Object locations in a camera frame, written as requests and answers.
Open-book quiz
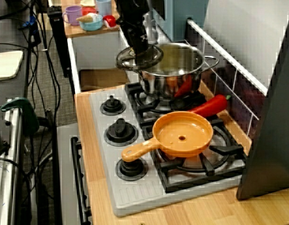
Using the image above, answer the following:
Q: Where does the toy ice cream cone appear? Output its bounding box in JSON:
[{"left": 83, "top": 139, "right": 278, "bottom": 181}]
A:
[{"left": 76, "top": 13, "right": 99, "bottom": 23}]

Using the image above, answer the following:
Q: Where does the black upright post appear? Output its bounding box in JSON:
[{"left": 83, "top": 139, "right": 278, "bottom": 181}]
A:
[{"left": 47, "top": 6, "right": 72, "bottom": 78}]

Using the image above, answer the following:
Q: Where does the green clamp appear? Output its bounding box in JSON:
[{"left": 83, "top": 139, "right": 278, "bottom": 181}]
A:
[{"left": 0, "top": 97, "right": 40, "bottom": 135}]

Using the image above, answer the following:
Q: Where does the teal toy cabinet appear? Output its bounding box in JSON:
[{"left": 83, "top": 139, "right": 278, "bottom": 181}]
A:
[{"left": 152, "top": 0, "right": 210, "bottom": 42}]

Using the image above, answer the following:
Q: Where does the white backsplash ledge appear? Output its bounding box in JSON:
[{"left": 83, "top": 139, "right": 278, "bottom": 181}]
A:
[{"left": 186, "top": 18, "right": 269, "bottom": 96}]

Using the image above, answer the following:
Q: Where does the red and white toy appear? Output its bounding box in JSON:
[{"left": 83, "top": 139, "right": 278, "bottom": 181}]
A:
[{"left": 103, "top": 15, "right": 119, "bottom": 29}]

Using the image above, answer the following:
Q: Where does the stainless steel pot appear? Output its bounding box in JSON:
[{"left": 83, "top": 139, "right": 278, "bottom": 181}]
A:
[{"left": 135, "top": 42, "right": 220, "bottom": 99}]

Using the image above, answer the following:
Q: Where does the black burner grate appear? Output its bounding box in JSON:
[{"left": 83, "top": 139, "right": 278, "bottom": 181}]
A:
[
  {"left": 141, "top": 119, "right": 248, "bottom": 194},
  {"left": 125, "top": 82, "right": 207, "bottom": 128}
]

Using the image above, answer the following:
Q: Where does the white oven door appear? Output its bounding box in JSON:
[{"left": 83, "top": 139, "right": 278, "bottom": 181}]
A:
[{"left": 57, "top": 123, "right": 89, "bottom": 225}]

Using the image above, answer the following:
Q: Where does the black stove knob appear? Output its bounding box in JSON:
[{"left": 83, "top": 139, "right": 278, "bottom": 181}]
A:
[
  {"left": 104, "top": 118, "right": 139, "bottom": 147},
  {"left": 115, "top": 157, "right": 149, "bottom": 181},
  {"left": 99, "top": 95, "right": 127, "bottom": 115}
]

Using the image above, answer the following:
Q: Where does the dark tile backsplash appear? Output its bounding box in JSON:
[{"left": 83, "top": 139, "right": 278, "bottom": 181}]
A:
[{"left": 184, "top": 39, "right": 267, "bottom": 139}]

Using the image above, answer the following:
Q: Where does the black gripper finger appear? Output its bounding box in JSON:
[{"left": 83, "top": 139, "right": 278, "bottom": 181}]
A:
[
  {"left": 132, "top": 29, "right": 151, "bottom": 57},
  {"left": 127, "top": 32, "right": 136, "bottom": 49}
]

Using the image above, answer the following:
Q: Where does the white toy sink basin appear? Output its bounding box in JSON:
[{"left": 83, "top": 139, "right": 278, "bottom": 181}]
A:
[{"left": 67, "top": 23, "right": 142, "bottom": 94}]

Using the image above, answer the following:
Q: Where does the grey toy faucet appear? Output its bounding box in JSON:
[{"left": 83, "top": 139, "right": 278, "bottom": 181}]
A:
[{"left": 142, "top": 11, "right": 159, "bottom": 45}]

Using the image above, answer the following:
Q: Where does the dark grey side panel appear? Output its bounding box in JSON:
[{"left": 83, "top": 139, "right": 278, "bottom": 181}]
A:
[{"left": 236, "top": 4, "right": 289, "bottom": 200}]

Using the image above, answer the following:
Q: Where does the brown glass lid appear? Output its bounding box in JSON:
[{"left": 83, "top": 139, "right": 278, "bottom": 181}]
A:
[{"left": 115, "top": 44, "right": 164, "bottom": 71}]

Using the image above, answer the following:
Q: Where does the wooden shelf board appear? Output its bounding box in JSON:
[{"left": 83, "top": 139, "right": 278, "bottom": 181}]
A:
[{"left": 61, "top": 0, "right": 122, "bottom": 38}]

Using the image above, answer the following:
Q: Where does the blue toy bowl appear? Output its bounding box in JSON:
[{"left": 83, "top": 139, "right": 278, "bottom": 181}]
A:
[{"left": 79, "top": 13, "right": 104, "bottom": 31}]

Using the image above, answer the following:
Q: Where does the red toy chili pepper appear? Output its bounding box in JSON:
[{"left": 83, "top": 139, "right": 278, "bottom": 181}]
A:
[{"left": 188, "top": 94, "right": 232, "bottom": 118}]

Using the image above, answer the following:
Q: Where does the light blue toy cup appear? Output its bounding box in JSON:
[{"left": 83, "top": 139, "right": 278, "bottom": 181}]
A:
[{"left": 95, "top": 0, "right": 112, "bottom": 16}]

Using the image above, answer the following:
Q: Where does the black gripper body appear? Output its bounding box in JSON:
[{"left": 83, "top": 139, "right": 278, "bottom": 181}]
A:
[{"left": 117, "top": 17, "right": 148, "bottom": 36}]

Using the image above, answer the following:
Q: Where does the red toy bowl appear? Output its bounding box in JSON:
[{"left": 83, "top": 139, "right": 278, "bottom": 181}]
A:
[{"left": 81, "top": 6, "right": 98, "bottom": 16}]

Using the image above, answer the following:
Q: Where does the orange toy frying pan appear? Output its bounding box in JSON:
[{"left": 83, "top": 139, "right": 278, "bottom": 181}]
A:
[{"left": 121, "top": 111, "right": 214, "bottom": 162}]

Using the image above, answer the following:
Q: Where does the black metal leg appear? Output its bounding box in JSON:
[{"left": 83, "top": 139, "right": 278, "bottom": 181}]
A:
[{"left": 51, "top": 110, "right": 63, "bottom": 225}]

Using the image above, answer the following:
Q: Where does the white flat board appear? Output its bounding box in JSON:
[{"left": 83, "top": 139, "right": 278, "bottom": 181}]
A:
[{"left": 0, "top": 50, "right": 25, "bottom": 81}]

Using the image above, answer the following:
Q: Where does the black oven door handle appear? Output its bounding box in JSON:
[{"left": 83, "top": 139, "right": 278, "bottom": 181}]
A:
[{"left": 70, "top": 136, "right": 92, "bottom": 225}]

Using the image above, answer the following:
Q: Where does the grey stove top plate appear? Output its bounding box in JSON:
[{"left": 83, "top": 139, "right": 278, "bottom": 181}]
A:
[{"left": 89, "top": 85, "right": 247, "bottom": 218}]

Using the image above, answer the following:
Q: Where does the blue cable connector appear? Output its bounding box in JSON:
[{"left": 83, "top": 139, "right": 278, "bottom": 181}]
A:
[{"left": 19, "top": 15, "right": 40, "bottom": 32}]

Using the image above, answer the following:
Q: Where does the black cable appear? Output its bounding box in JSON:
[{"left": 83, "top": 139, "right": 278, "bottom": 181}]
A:
[
  {"left": 24, "top": 30, "right": 42, "bottom": 111},
  {"left": 0, "top": 3, "right": 31, "bottom": 21},
  {"left": 38, "top": 0, "right": 63, "bottom": 115},
  {"left": 0, "top": 157, "right": 34, "bottom": 225}
]

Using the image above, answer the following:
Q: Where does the purple toy cup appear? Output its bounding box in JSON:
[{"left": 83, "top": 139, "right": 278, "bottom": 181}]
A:
[{"left": 62, "top": 5, "right": 83, "bottom": 26}]

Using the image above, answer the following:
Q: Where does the aluminium frame rail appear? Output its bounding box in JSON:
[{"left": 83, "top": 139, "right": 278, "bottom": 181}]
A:
[{"left": 0, "top": 98, "right": 24, "bottom": 225}]

